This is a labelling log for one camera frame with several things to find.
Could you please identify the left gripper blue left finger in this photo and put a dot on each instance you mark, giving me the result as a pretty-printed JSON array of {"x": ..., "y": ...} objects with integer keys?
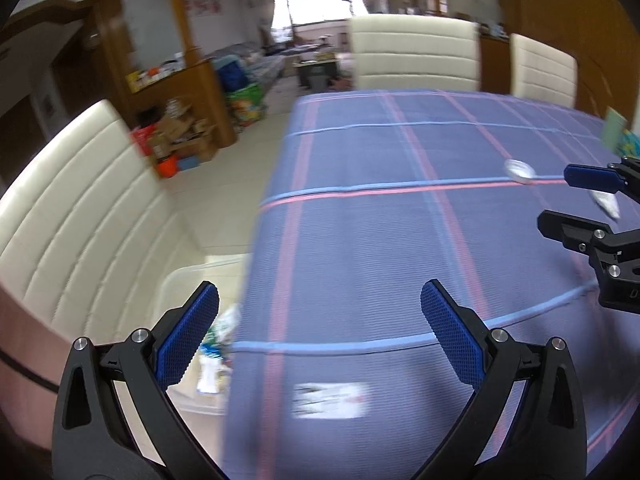
[{"x": 91, "y": 435}]

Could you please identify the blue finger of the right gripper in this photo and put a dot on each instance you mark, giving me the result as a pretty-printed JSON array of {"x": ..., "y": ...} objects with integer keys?
[
  {"x": 594, "y": 178},
  {"x": 574, "y": 233}
]

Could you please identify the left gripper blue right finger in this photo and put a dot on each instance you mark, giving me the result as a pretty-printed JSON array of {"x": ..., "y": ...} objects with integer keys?
[{"x": 525, "y": 418}]

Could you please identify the white tissue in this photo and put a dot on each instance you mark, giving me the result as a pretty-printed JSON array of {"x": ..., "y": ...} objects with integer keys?
[{"x": 607, "y": 203}]

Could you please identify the teal beaded tissue box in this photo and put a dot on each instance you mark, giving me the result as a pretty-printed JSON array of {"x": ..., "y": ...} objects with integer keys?
[{"x": 628, "y": 145}]

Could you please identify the green cylindrical canister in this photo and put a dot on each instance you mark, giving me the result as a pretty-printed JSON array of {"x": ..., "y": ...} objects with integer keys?
[{"x": 612, "y": 133}]

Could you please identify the cream chair far right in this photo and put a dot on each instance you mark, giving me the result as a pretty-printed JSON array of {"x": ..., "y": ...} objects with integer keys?
[{"x": 542, "y": 73}]

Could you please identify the cream chair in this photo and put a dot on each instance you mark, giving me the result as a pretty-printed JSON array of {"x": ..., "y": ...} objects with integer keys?
[
  {"x": 542, "y": 73},
  {"x": 400, "y": 51},
  {"x": 92, "y": 244}
]

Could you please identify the wooden partition cabinet right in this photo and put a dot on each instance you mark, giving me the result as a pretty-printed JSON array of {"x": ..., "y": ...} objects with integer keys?
[{"x": 495, "y": 63}]

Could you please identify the wooden partition cabinet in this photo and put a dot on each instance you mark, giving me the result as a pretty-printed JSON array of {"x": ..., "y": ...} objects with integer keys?
[
  {"x": 152, "y": 57},
  {"x": 495, "y": 63}
]

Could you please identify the cream chair left side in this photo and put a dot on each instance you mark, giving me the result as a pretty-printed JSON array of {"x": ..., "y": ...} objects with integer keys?
[{"x": 92, "y": 244}]

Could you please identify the blue plaid tablecloth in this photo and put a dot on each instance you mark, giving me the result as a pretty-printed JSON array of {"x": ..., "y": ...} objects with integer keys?
[{"x": 377, "y": 192}]

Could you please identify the white sticker on tablecloth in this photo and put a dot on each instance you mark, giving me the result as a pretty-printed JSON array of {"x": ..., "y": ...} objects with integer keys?
[{"x": 334, "y": 401}]

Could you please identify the cream chair far centre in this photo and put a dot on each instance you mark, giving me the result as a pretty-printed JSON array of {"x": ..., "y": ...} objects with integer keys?
[{"x": 400, "y": 51}]

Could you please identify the red bag on floor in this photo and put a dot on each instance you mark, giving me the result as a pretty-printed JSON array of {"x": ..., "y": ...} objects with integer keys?
[{"x": 141, "y": 137}]

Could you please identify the cardboard boxes pile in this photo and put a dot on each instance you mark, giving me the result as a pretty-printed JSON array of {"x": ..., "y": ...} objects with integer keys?
[{"x": 180, "y": 133}]

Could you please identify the coffee table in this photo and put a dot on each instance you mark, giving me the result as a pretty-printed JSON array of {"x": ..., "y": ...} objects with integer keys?
[{"x": 326, "y": 69}]

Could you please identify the wooden partition cabinet left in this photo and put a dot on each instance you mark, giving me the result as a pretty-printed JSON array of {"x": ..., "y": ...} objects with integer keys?
[{"x": 152, "y": 57}]

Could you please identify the green colourful bag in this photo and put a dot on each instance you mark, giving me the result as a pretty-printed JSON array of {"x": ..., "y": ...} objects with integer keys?
[{"x": 246, "y": 104}]

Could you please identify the window with curtains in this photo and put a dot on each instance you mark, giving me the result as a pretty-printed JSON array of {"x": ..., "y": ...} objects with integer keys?
[{"x": 289, "y": 16}]

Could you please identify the grey sofa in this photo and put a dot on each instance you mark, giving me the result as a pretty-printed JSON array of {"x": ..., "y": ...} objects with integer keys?
[{"x": 241, "y": 64}]

